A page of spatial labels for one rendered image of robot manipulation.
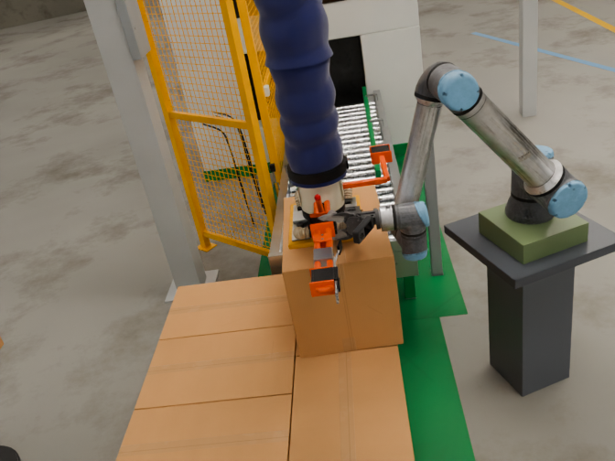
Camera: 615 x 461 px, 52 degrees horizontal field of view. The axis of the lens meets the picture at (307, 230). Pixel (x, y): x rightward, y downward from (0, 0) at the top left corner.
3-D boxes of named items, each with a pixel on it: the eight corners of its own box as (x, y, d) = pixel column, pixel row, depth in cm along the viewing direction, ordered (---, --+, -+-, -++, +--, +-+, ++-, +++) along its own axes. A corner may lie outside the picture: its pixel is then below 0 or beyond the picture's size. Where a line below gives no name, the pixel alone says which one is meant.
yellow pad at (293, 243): (291, 208, 267) (289, 198, 264) (314, 205, 266) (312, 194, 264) (288, 250, 237) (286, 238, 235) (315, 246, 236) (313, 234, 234)
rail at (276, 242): (296, 125, 514) (291, 102, 505) (302, 123, 514) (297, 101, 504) (275, 288, 313) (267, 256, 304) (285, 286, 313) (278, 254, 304)
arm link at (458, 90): (571, 177, 237) (447, 49, 201) (599, 198, 222) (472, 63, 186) (541, 207, 240) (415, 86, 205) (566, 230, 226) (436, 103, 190)
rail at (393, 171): (375, 113, 507) (372, 91, 498) (383, 112, 507) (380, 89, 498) (407, 272, 307) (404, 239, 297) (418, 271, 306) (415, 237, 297)
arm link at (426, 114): (417, 51, 211) (379, 229, 243) (431, 60, 201) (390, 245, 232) (448, 54, 214) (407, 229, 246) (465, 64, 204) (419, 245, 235)
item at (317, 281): (311, 281, 198) (308, 268, 195) (335, 278, 197) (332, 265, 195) (311, 297, 190) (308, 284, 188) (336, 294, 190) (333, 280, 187)
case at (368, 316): (298, 273, 296) (284, 198, 277) (383, 261, 293) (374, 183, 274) (300, 358, 243) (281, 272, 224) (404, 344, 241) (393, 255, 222)
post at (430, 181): (430, 270, 376) (416, 110, 328) (441, 268, 375) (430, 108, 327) (432, 276, 370) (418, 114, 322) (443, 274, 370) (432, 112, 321)
